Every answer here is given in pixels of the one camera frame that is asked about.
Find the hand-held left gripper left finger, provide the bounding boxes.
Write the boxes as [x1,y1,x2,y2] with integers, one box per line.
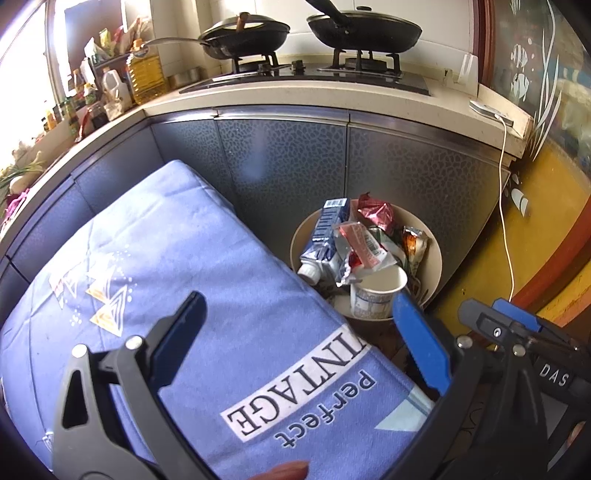
[51,291,218,480]

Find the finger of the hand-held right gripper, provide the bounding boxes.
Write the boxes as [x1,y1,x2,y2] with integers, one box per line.
[492,298,543,332]
[458,298,534,348]

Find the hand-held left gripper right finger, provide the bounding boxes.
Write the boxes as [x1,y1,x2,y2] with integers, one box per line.
[392,292,550,480]

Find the beige round bin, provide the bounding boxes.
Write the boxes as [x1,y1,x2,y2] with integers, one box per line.
[290,200,443,324]

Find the pink white paper cup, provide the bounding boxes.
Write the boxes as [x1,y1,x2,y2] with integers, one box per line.
[350,265,409,320]

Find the yellow snack wrapper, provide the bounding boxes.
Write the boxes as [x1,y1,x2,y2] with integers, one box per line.
[401,226,430,276]

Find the red snack wrappers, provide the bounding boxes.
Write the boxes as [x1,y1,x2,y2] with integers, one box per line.
[335,240,402,288]

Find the red white barcode packet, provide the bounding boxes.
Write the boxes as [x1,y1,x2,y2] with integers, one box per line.
[339,222,399,269]

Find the red wrapper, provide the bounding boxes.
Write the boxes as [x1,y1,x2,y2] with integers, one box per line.
[358,191,396,236]

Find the blue drink carton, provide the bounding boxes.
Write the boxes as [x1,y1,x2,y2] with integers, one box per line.
[298,198,352,284]

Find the person's left hand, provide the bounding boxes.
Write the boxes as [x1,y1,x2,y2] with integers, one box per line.
[255,460,311,480]

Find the blue printed tablecloth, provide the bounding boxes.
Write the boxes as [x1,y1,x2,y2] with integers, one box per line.
[0,159,437,480]

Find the purple cloth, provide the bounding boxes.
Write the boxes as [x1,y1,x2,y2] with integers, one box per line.
[2,187,31,227]

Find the grey kitchen counter cabinet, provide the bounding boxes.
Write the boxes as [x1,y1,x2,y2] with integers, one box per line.
[0,76,536,324]

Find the glass door with fish decals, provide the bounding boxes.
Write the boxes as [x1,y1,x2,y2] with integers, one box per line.
[475,0,591,333]

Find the green onions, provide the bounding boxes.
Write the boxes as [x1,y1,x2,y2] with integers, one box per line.
[0,157,44,190]

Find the white plastic holder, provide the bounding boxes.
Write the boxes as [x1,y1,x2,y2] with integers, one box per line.
[459,53,481,93]

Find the white plastic jug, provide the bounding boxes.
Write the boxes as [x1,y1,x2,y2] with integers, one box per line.
[102,69,133,114]

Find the row of condiment bottles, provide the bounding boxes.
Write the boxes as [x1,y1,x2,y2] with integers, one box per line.
[39,28,134,134]

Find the black gas stove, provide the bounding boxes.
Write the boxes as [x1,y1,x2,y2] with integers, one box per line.
[179,50,432,97]

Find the steel cup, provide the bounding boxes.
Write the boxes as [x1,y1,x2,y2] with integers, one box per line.
[168,67,202,88]

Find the yellow cooking oil bottle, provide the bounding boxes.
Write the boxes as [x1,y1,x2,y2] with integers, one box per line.
[127,39,168,105]

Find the black frying pan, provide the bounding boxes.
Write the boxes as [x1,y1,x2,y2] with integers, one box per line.
[305,0,423,52]

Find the black wok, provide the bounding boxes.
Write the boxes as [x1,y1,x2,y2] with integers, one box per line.
[143,14,291,60]

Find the white cable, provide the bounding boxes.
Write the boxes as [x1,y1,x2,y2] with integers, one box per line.
[498,115,518,303]

